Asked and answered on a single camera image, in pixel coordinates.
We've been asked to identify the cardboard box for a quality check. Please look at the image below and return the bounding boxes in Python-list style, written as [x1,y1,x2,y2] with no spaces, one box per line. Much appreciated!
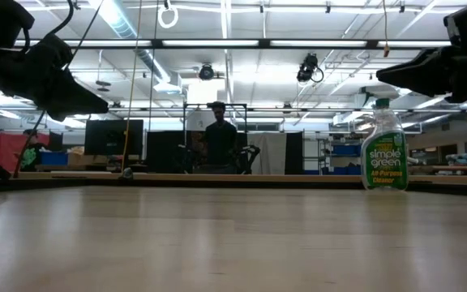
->
[67,146,109,166]

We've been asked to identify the hanging cord with orange tip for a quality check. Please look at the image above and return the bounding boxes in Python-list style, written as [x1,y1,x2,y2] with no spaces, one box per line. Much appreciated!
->
[382,0,391,58]

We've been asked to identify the wide black panel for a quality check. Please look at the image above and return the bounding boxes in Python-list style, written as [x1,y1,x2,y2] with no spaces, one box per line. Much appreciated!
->
[145,130,186,175]

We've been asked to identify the yellow hanging cord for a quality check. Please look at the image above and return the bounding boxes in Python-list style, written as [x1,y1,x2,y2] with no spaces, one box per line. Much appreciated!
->
[120,0,144,174]

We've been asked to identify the black upright panel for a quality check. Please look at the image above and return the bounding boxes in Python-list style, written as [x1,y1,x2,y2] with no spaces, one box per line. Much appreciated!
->
[285,131,304,175]

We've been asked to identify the clear green-label spray bottle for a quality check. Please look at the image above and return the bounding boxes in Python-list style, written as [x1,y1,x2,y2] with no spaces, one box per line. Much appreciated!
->
[358,84,409,191]

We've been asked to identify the blue storage bin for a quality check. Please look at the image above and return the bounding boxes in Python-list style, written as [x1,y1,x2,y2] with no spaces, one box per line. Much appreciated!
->
[41,151,69,166]

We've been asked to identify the white hanging ring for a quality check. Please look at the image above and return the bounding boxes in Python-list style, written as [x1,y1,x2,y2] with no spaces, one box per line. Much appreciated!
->
[156,0,179,30]

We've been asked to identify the standing person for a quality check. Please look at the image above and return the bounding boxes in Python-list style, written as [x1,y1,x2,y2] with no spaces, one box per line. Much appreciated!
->
[195,101,239,175]

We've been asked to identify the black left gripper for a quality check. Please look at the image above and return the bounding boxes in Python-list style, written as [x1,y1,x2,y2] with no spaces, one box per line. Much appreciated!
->
[0,34,109,122]

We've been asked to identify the black curved camera cable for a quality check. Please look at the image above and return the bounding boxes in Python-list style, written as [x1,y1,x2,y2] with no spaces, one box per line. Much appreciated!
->
[21,0,75,54]

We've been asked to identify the black overhead light rail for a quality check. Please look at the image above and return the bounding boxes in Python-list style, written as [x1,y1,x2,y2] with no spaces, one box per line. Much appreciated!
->
[14,38,453,50]

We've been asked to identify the long wooden bench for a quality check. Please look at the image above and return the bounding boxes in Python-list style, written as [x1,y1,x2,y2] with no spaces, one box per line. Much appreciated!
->
[14,170,467,187]

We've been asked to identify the thin dark hanging cord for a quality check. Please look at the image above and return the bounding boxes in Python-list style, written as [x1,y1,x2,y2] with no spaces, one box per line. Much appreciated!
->
[148,0,158,131]

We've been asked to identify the black slanted cable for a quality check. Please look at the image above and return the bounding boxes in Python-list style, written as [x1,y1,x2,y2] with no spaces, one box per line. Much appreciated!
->
[12,0,105,179]

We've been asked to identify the silver ceiling duct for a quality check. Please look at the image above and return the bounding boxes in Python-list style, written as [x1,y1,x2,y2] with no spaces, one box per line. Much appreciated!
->
[89,0,182,92]

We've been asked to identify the black monitor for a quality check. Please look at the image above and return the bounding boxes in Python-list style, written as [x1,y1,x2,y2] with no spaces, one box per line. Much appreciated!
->
[84,118,144,156]

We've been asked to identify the grey hanging cloth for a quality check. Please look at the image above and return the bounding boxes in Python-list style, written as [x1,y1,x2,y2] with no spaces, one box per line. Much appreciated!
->
[247,131,287,175]

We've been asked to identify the seated person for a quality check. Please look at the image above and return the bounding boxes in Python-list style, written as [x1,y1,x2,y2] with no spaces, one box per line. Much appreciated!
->
[14,128,42,172]

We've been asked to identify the blue shelf bins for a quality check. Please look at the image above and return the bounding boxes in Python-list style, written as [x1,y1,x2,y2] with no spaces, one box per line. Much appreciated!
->
[322,144,362,176]

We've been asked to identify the black ceiling camera with cable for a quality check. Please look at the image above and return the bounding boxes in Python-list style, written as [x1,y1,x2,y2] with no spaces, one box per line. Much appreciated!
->
[296,53,324,84]

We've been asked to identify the round black ceiling camera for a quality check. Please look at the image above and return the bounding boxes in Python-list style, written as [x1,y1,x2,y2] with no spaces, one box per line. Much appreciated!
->
[198,63,216,81]

